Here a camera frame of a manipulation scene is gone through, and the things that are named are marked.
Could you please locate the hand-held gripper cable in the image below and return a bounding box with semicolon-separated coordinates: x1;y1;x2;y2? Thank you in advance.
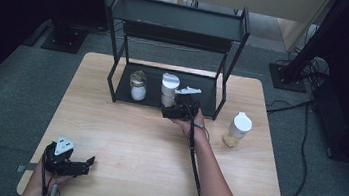
37;148;63;196
180;106;213;196

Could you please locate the black stand with post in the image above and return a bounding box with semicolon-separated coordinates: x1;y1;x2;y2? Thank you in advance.
265;0;347;97

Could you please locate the dark curtain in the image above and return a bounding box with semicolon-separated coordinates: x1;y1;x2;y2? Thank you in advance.
0;0;102;115

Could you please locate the person's right hand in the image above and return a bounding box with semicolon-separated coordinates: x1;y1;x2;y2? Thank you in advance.
169;105;211;140

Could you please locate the glass jar of white powder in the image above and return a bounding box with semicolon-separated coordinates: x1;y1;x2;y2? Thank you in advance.
127;69;151;103

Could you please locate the beige cabinet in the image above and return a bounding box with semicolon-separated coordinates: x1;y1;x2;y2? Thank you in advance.
176;0;334;57

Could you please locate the black metal shelf rack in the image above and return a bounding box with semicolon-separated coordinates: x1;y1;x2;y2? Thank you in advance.
94;0;254;124

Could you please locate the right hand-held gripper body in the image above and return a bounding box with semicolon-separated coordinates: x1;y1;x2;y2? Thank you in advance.
166;84;204;123

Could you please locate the black floor cable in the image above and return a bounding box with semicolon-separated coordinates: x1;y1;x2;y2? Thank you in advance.
254;93;317;196

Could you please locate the white-lidded jar of pale powder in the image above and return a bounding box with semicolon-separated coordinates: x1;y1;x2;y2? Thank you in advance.
158;71;182;110

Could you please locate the right hand-held gripper cable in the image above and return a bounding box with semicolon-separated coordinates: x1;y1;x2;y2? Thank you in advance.
180;106;213;196

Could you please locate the left hand-held gripper cable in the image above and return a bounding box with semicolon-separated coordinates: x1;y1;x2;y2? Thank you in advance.
37;148;63;196

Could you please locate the person's left hand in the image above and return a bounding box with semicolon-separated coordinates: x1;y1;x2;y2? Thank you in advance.
28;160;76;196

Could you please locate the white-lidded jar of yellow grains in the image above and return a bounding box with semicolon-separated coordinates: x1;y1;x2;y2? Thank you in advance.
221;109;255;151

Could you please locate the black stand base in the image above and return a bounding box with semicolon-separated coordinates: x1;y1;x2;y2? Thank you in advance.
40;23;89;56

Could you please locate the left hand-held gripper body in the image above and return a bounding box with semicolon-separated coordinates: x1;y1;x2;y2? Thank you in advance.
41;134;91;180

